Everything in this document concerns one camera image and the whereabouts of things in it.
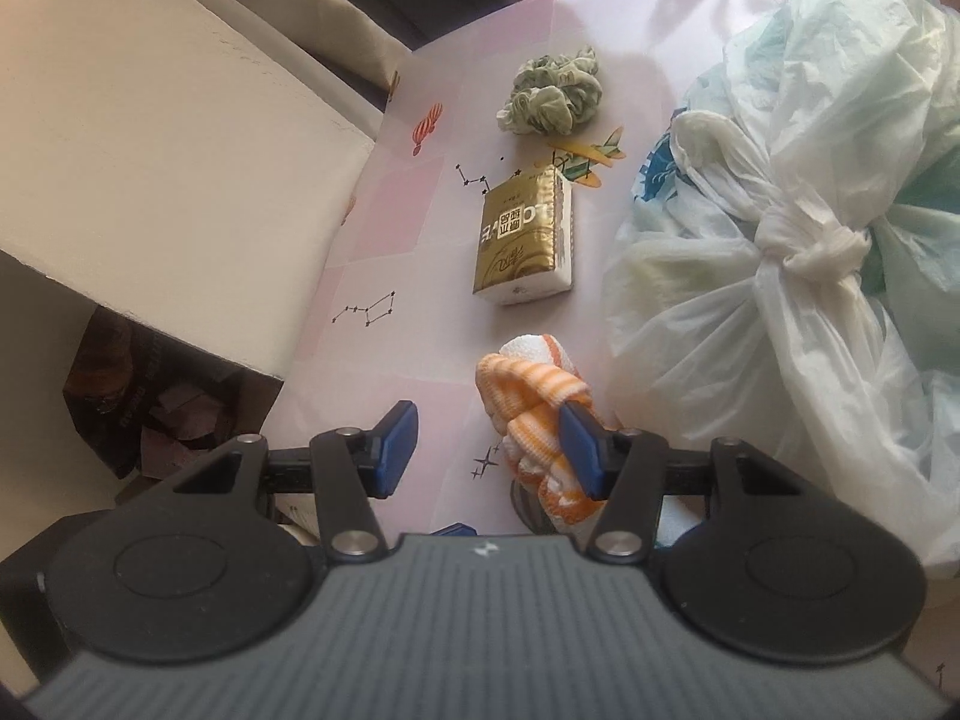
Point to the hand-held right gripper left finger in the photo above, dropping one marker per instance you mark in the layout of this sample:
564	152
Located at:
394	450

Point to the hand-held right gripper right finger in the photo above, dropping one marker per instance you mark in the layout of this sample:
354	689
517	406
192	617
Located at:
581	457

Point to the orange striped towel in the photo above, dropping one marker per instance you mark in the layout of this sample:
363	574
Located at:
525	397

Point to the pink printed tablecloth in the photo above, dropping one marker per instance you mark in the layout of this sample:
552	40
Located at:
420	255

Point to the gold tissue pack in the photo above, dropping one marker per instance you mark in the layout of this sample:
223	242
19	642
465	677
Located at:
525	240

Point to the dark brown printed bag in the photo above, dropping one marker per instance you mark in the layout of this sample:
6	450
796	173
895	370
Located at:
150	420

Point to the white knotted plastic bag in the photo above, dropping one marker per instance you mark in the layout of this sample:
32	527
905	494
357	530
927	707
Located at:
787	165

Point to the green fabric scrunchie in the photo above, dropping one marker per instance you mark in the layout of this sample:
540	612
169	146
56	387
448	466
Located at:
551	94

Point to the cream board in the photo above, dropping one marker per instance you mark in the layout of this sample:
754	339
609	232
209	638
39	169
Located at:
150	165

